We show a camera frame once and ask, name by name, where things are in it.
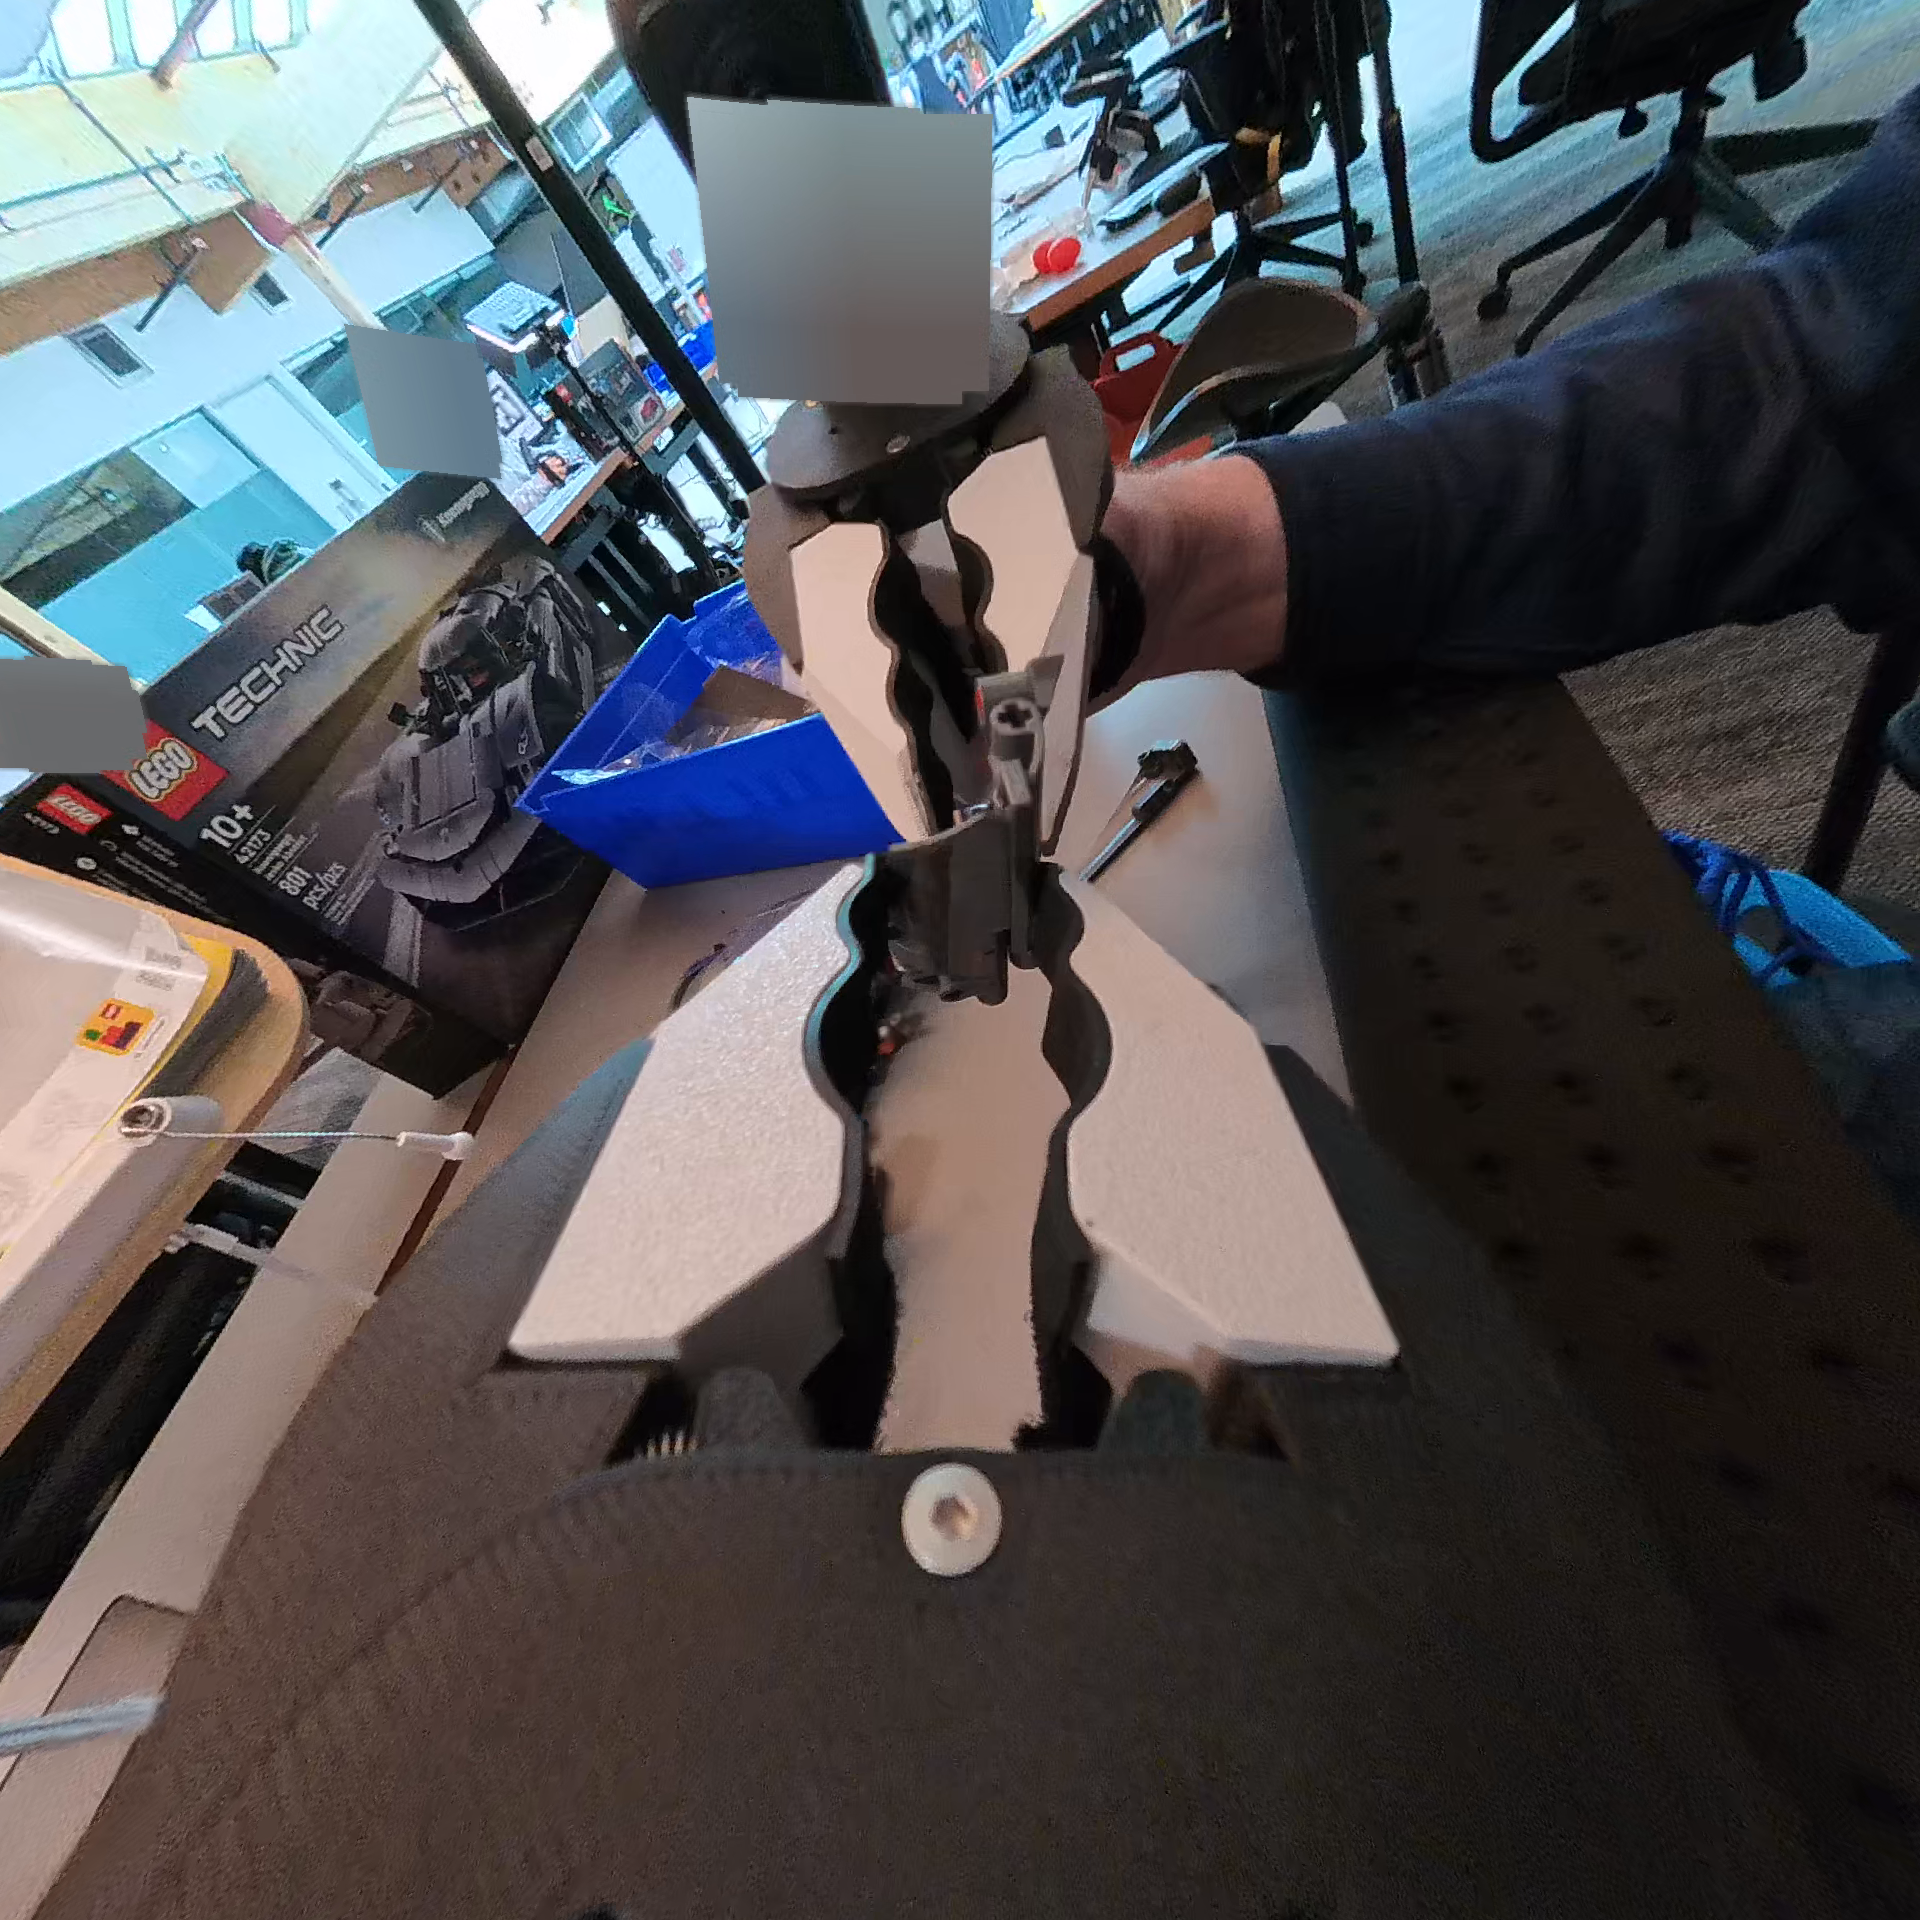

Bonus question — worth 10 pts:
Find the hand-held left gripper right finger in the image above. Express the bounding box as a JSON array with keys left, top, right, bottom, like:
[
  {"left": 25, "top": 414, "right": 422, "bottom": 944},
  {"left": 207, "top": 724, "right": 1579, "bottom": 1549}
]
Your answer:
[{"left": 1047, "top": 868, "right": 1405, "bottom": 1419}]

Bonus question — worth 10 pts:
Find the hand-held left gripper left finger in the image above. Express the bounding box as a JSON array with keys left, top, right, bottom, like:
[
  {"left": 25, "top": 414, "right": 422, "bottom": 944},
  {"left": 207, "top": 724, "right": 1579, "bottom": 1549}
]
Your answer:
[{"left": 508, "top": 854, "right": 881, "bottom": 1407}]

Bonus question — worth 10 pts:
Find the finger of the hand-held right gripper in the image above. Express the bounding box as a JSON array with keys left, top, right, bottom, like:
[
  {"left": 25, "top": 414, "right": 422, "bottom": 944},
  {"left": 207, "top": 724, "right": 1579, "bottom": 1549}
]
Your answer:
[
  {"left": 948, "top": 446, "right": 1099, "bottom": 846},
  {"left": 787, "top": 518, "right": 948, "bottom": 842}
]

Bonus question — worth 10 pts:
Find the grey lego connector red pin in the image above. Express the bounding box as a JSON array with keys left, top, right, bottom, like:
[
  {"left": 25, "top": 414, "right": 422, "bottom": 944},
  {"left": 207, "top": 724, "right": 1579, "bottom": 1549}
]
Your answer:
[{"left": 969, "top": 668, "right": 1055, "bottom": 824}]

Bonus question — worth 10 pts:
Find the grey lego fender assembly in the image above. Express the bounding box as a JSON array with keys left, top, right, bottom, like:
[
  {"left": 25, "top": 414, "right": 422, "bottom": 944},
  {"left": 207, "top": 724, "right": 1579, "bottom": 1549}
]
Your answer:
[{"left": 879, "top": 817, "right": 1055, "bottom": 1012}]

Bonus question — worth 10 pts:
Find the lego instruction booklet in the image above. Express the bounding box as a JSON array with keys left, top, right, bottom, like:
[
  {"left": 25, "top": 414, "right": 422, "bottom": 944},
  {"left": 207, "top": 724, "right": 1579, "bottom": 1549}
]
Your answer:
[{"left": 0, "top": 868, "right": 267, "bottom": 1251}]

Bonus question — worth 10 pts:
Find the person's right forearm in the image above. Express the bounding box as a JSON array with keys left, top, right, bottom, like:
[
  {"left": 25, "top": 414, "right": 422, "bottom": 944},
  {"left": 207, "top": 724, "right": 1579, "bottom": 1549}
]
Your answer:
[{"left": 1243, "top": 90, "right": 1920, "bottom": 687}]

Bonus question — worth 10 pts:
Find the dark lego set box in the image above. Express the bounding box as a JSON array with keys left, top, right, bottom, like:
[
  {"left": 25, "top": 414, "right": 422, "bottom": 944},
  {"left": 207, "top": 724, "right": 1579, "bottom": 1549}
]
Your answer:
[{"left": 0, "top": 473, "right": 640, "bottom": 1099}]

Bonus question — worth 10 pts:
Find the person's right hand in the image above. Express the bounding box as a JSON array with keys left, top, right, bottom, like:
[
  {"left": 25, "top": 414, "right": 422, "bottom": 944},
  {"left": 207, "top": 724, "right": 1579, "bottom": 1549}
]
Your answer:
[{"left": 1104, "top": 454, "right": 1291, "bottom": 687}]

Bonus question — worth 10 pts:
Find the brown cardboard piece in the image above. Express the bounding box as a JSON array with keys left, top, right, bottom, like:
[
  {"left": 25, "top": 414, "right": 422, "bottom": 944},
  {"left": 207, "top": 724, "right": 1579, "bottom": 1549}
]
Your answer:
[{"left": 666, "top": 667, "right": 822, "bottom": 753}]

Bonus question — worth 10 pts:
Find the clear plastic bag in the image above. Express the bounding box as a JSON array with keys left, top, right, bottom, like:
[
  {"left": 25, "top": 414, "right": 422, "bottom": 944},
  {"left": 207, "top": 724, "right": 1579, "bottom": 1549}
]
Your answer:
[{"left": 560, "top": 645, "right": 819, "bottom": 782}]

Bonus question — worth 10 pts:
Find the blue plastic bin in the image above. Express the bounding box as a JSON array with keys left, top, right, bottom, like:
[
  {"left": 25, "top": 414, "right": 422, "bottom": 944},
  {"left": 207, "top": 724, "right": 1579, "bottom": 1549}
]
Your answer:
[{"left": 518, "top": 582, "right": 903, "bottom": 895}]

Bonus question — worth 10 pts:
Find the brown chair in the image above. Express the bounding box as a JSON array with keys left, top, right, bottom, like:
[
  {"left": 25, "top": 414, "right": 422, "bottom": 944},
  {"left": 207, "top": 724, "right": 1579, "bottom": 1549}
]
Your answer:
[{"left": 1121, "top": 276, "right": 1437, "bottom": 471}]

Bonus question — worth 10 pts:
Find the wooden background table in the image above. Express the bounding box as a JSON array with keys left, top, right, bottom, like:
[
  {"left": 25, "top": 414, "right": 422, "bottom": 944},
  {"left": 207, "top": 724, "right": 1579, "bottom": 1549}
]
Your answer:
[{"left": 996, "top": 196, "right": 1219, "bottom": 337}]

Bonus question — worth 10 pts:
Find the black metal pole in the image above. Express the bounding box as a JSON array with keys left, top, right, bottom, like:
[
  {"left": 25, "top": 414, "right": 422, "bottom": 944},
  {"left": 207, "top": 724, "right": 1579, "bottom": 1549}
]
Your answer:
[{"left": 412, "top": 0, "right": 769, "bottom": 491}]

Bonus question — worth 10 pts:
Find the studio light on tripod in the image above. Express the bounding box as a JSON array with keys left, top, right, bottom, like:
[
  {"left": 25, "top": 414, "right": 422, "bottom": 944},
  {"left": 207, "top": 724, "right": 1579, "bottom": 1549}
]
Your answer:
[{"left": 463, "top": 276, "right": 606, "bottom": 440}]

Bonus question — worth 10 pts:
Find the white book stand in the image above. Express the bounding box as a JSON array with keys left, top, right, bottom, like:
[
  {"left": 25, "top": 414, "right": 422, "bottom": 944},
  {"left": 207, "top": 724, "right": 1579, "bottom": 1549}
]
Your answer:
[{"left": 0, "top": 854, "right": 483, "bottom": 1891}]

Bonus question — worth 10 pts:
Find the black office chair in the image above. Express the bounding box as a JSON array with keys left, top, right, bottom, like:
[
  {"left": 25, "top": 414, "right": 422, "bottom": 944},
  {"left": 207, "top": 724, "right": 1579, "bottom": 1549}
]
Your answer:
[{"left": 1469, "top": 0, "right": 1881, "bottom": 356}]

